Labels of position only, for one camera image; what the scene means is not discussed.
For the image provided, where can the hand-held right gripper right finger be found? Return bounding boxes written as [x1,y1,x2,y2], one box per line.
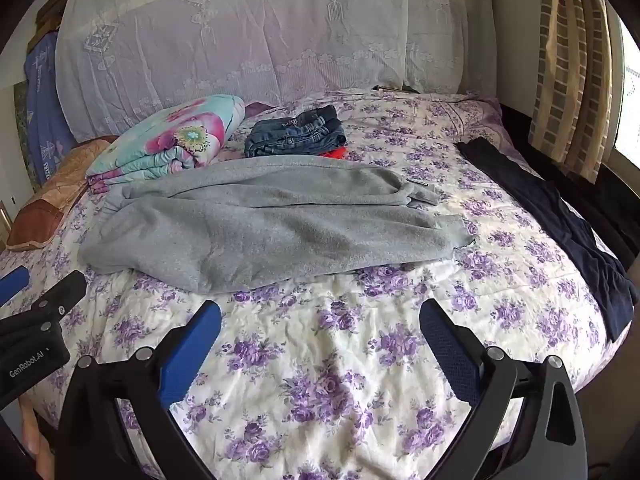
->
[419,299,588,480]

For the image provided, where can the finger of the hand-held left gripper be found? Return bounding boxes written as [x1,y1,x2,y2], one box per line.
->
[37,270,88,318]
[0,266,30,306]

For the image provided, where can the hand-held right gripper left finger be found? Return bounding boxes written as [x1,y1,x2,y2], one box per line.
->
[54,300,223,480]

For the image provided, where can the grey knitted sweater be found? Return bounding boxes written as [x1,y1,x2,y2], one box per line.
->
[79,155,476,295]

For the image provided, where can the person's left hand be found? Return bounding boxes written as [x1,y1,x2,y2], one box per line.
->
[20,400,56,480]

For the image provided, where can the brown pillow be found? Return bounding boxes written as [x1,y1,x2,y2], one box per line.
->
[6,136,118,252]

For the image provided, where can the purple floral bedsheet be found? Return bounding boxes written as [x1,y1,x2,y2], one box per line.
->
[0,89,631,480]

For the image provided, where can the dark navy garment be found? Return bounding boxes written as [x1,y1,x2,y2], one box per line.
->
[455,136,640,343]

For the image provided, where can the blue printed cloth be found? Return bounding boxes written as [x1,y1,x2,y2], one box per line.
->
[24,32,76,186]

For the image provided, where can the folded floral quilt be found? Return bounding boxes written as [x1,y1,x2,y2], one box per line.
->
[86,94,247,195]

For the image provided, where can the folded blue jeans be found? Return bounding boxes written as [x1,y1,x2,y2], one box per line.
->
[244,105,348,159]

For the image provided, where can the purple floral pillow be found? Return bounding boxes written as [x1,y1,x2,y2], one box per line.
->
[425,92,506,146]

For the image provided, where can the window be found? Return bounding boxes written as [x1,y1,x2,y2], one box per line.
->
[612,10,640,161]

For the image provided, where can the beige checked curtain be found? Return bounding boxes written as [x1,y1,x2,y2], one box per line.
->
[529,0,613,184]

